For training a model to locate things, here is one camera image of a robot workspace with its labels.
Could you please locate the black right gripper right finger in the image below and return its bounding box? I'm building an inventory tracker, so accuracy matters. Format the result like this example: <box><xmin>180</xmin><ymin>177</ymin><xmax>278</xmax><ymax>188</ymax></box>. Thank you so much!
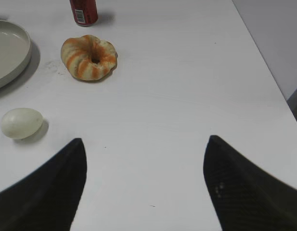
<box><xmin>203</xmin><ymin>135</ymin><xmax>297</xmax><ymax>231</ymax></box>

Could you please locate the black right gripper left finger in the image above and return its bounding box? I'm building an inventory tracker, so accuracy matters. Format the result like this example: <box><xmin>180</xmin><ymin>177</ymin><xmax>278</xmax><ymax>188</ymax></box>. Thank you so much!
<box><xmin>0</xmin><ymin>138</ymin><xmax>87</xmax><ymax>231</ymax></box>

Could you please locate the white egg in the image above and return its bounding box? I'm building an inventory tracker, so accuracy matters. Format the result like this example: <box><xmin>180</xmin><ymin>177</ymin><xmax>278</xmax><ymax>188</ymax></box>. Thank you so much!
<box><xmin>0</xmin><ymin>108</ymin><xmax>43</xmax><ymax>140</ymax></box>

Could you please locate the grey round plate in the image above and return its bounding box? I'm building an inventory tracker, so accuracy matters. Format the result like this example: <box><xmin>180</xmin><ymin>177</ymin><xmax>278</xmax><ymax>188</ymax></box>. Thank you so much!
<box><xmin>0</xmin><ymin>20</ymin><xmax>32</xmax><ymax>88</ymax></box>

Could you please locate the orange striped bagel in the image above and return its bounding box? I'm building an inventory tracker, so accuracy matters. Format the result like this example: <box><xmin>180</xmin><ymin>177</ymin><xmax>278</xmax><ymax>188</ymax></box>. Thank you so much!
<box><xmin>61</xmin><ymin>35</ymin><xmax>117</xmax><ymax>81</ymax></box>

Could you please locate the red soda can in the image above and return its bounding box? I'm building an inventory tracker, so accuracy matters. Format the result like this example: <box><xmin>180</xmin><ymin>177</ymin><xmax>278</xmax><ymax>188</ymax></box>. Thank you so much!
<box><xmin>69</xmin><ymin>0</ymin><xmax>98</xmax><ymax>26</ymax></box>

